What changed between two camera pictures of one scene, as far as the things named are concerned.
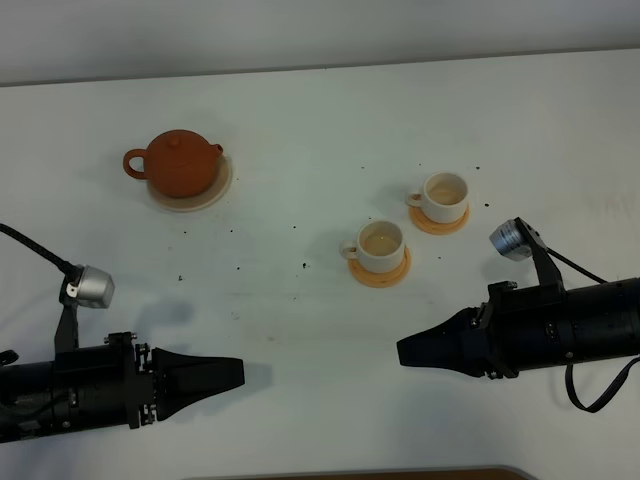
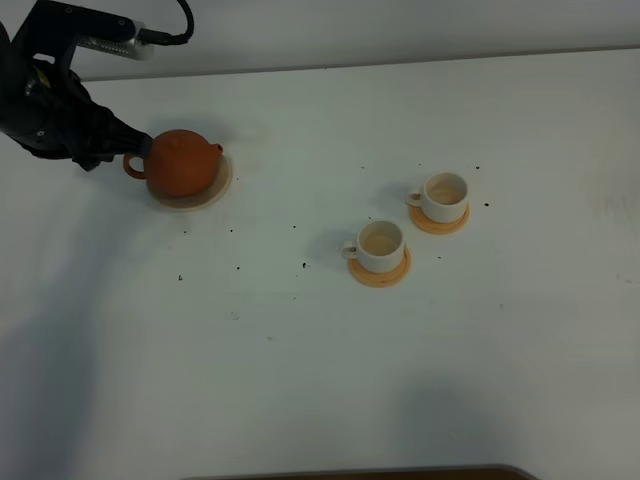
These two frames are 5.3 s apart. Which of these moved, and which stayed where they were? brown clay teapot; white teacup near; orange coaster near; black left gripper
Moved: black left gripper
Stayed: orange coaster near; white teacup near; brown clay teapot
